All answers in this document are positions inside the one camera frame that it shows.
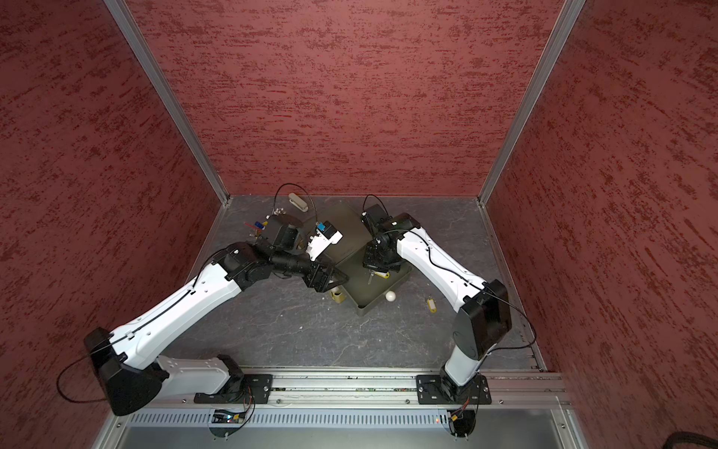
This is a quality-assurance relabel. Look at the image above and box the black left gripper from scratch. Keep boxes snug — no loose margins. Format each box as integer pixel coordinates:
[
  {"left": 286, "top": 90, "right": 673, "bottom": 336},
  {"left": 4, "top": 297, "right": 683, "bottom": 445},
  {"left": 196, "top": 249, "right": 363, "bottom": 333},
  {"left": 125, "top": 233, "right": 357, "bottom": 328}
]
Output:
[{"left": 272, "top": 249, "right": 350, "bottom": 294}]

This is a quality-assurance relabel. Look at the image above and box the olive top drawer white knob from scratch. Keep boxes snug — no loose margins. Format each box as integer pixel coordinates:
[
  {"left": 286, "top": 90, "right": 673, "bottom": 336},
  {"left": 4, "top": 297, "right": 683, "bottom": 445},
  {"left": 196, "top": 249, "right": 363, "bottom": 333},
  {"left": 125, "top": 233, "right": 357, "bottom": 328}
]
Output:
[{"left": 338, "top": 248, "right": 413, "bottom": 316}]

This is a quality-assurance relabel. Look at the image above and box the olive three-drawer desk organizer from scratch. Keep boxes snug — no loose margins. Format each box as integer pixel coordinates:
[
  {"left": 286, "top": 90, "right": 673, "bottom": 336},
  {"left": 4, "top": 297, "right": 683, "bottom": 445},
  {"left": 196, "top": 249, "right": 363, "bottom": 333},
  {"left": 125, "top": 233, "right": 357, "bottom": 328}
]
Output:
[{"left": 319, "top": 200, "right": 396, "bottom": 316}]

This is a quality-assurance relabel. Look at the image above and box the silver key yellow tag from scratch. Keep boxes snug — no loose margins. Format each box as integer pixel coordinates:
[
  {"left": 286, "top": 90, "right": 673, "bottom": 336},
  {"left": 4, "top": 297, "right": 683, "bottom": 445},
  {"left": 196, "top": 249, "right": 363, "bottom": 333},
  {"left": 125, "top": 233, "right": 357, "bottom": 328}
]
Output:
[
  {"left": 426, "top": 299, "right": 438, "bottom": 314},
  {"left": 368, "top": 271, "right": 391, "bottom": 282}
]

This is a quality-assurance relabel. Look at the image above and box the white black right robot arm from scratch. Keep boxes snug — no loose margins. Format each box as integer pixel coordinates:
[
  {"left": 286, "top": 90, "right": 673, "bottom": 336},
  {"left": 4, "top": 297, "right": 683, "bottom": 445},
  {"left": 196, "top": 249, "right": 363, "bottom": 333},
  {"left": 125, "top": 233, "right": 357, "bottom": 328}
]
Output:
[{"left": 361, "top": 205, "right": 512, "bottom": 387}]

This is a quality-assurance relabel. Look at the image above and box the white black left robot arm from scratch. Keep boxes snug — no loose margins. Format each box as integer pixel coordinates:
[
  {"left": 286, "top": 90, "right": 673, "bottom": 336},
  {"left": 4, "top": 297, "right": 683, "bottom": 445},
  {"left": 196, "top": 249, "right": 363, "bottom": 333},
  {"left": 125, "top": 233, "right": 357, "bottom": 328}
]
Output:
[{"left": 84, "top": 214, "right": 348, "bottom": 416}]

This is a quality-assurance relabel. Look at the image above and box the beige eraser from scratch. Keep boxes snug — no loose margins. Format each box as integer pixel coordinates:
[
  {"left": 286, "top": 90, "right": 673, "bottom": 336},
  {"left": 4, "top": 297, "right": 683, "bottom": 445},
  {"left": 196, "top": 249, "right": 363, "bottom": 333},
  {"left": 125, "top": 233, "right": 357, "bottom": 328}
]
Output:
[{"left": 288, "top": 193, "right": 310, "bottom": 213}]

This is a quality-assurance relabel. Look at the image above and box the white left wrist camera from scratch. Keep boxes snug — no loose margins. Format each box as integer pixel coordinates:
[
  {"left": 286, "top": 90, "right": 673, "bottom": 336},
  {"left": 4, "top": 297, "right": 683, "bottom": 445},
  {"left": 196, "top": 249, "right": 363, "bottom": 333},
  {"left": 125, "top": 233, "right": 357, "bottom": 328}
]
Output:
[{"left": 306, "top": 221, "right": 343, "bottom": 261}]

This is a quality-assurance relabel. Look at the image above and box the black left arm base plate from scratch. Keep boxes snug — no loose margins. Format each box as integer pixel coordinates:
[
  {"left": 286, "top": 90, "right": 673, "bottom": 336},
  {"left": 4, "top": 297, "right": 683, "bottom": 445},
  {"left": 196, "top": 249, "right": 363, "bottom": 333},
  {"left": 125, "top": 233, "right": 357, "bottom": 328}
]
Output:
[{"left": 194, "top": 374, "right": 274, "bottom": 405}]

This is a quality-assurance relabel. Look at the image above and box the aluminium front rail frame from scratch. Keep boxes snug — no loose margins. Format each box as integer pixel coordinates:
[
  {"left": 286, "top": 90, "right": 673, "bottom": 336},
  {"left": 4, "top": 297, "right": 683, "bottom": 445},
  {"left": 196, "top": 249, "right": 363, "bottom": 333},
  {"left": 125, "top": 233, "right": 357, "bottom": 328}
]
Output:
[{"left": 95, "top": 368, "right": 587, "bottom": 448}]

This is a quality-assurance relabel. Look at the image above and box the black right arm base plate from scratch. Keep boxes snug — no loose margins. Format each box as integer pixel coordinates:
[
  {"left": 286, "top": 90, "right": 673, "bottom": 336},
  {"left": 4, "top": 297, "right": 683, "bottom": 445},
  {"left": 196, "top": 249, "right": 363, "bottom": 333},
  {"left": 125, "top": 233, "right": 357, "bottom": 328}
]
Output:
[{"left": 415, "top": 374, "right": 492, "bottom": 405}]

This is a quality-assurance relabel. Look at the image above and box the right aluminium corner post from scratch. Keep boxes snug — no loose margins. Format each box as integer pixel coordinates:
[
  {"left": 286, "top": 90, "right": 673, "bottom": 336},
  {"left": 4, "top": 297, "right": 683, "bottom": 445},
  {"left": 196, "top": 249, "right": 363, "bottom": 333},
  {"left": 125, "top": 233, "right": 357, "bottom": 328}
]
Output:
[{"left": 477, "top": 0, "right": 585, "bottom": 208}]

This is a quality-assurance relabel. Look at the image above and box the aluminium corner post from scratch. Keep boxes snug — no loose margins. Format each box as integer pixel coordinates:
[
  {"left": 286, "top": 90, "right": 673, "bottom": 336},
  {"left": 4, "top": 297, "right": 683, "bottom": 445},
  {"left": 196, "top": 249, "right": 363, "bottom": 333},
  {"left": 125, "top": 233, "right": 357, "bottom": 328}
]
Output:
[
  {"left": 477, "top": 0, "right": 585, "bottom": 208},
  {"left": 104, "top": 0, "right": 231, "bottom": 207}
]

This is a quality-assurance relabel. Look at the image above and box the left aluminium corner post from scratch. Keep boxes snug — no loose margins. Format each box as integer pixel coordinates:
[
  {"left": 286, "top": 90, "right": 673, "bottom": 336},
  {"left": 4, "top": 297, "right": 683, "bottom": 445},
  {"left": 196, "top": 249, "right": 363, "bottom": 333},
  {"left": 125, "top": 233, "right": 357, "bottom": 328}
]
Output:
[{"left": 104, "top": 0, "right": 231, "bottom": 207}]

